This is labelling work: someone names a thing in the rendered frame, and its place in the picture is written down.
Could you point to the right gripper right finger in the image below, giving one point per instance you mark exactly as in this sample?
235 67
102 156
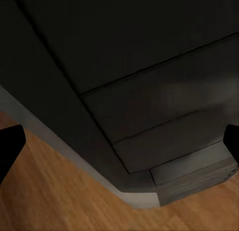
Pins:
231 140

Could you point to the desktop computer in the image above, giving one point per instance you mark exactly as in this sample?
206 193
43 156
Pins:
136 93

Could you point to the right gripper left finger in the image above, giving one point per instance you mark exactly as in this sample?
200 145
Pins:
12 140

